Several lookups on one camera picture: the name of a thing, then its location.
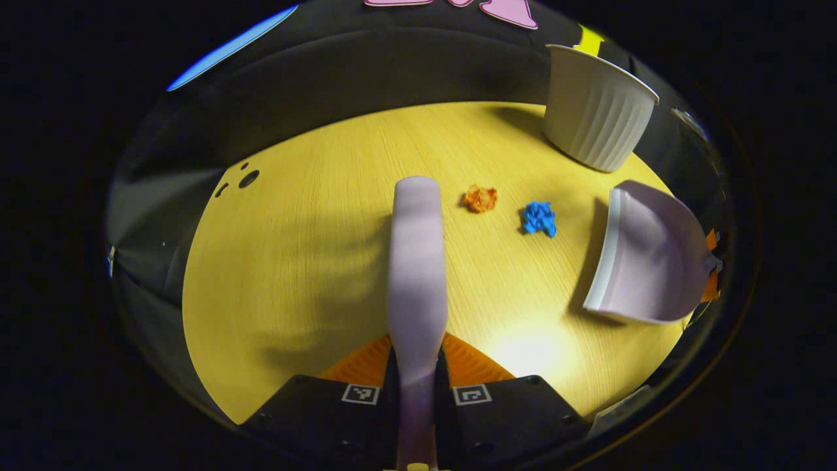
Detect yellow wooden desktop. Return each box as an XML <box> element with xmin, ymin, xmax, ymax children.
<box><xmin>182</xmin><ymin>101</ymin><xmax>694</xmax><ymax>426</ymax></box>

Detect black backdrop cloth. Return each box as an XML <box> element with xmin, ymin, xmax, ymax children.
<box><xmin>107</xmin><ymin>0</ymin><xmax>730</xmax><ymax>419</ymax></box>

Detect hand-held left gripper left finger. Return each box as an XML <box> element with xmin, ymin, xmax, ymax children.
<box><xmin>242</xmin><ymin>334</ymin><xmax>401</xmax><ymax>471</ymax></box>

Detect blue paper trash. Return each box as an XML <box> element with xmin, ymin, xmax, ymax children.
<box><xmin>521</xmin><ymin>201</ymin><xmax>558</xmax><ymax>238</ymax></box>

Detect lilac small broom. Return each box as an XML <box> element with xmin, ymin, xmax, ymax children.
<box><xmin>387</xmin><ymin>175</ymin><xmax>449</xmax><ymax>471</ymax></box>

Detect lilac plastic dustpan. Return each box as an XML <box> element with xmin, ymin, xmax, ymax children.
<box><xmin>582</xmin><ymin>180</ymin><xmax>720</xmax><ymax>326</ymax></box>

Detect orange paper trash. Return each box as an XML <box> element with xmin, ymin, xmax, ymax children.
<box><xmin>463</xmin><ymin>184</ymin><xmax>498</xmax><ymax>214</ymax></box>

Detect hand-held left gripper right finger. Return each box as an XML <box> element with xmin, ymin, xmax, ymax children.
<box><xmin>435</xmin><ymin>332</ymin><xmax>592</xmax><ymax>471</ymax></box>

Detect white ribbed garbage bin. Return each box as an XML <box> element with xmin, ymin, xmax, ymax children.
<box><xmin>543</xmin><ymin>44</ymin><xmax>660</xmax><ymax>173</ymax></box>

